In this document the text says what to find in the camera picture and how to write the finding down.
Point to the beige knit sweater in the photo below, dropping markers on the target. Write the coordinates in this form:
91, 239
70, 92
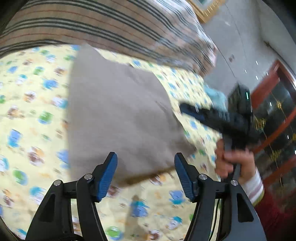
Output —
114, 107

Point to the red wooden cabinet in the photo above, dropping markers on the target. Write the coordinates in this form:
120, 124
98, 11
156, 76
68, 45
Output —
273, 102

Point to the teal cloth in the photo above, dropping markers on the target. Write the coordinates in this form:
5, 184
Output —
218, 99

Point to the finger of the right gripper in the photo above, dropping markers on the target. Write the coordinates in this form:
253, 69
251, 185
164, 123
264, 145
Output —
213, 118

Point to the plaid beige quilt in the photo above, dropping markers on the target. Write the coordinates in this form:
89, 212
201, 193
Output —
163, 32

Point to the striped white pink sleeve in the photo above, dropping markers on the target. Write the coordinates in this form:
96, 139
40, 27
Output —
254, 188

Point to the yellow cartoon bear bedsheet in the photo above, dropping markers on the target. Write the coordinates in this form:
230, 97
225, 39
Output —
34, 146

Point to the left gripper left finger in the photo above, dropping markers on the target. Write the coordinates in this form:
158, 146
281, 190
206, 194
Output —
53, 218

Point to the gold framed landscape painting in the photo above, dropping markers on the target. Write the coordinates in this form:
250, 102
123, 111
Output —
205, 9

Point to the person's right hand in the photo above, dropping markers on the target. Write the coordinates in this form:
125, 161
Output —
225, 161

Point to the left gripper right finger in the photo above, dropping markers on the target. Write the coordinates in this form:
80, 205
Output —
238, 218

